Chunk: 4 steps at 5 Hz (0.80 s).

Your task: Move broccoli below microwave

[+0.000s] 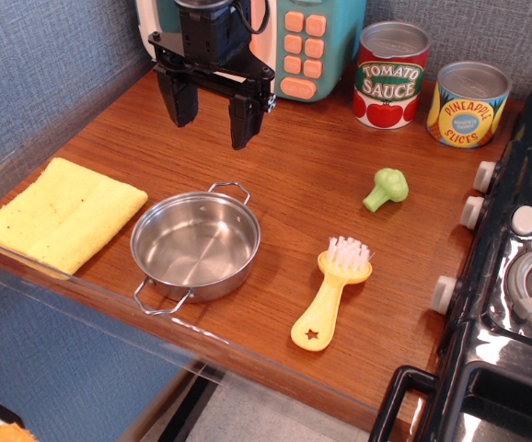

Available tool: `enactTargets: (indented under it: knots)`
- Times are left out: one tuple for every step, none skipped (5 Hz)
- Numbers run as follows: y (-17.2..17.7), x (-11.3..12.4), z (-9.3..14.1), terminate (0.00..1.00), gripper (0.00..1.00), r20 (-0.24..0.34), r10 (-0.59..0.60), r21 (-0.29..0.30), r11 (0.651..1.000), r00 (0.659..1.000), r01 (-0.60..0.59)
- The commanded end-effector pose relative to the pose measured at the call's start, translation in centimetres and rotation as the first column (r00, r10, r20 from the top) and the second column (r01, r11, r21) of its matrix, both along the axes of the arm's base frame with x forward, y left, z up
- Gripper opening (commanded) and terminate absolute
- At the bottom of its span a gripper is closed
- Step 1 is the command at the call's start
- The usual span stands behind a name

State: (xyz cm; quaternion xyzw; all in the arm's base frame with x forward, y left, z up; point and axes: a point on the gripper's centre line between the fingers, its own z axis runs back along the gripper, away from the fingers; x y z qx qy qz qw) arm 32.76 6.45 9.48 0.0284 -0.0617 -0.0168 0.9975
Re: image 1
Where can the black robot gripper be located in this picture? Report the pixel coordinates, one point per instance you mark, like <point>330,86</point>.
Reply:
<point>215,37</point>

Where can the green toy broccoli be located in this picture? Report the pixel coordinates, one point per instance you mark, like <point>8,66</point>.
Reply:
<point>390,185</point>

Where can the teal toy microwave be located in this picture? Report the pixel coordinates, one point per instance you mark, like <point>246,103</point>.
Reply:
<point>308,44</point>

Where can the stainless steel pan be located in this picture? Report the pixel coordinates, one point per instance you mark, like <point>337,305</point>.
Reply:
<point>194,247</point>

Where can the tomato sauce can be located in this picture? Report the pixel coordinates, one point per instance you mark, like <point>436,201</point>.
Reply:
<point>390,68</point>

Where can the yellow folded cloth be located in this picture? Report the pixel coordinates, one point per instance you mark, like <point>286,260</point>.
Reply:
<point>65,217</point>

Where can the yellow toy scrub brush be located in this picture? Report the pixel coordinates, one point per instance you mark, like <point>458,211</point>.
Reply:
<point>346,261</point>

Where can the pineapple slices can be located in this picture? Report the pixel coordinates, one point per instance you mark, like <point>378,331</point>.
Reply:
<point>468,103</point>

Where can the clear acrylic table guard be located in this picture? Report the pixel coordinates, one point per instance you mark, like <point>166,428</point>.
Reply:
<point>300,192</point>

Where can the orange object at corner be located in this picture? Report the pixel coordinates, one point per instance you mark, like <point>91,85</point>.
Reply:
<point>15,433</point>

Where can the black toy stove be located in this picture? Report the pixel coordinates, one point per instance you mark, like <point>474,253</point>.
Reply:
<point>482,388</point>

